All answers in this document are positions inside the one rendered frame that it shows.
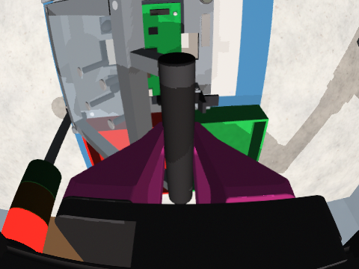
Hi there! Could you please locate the green open-top bin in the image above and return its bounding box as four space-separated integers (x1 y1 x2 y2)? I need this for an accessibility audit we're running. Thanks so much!
195 105 269 161

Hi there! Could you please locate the green circuit board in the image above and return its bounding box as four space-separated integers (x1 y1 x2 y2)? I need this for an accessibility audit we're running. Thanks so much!
142 2 182 96

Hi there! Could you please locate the red bin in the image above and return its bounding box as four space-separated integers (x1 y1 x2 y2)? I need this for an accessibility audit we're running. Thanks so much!
83 112 168 194

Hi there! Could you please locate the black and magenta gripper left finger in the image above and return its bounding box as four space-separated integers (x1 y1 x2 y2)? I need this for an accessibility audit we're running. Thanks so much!
63 122 165 203

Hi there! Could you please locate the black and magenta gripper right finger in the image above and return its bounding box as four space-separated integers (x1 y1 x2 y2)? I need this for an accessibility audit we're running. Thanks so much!
193 122 295 204

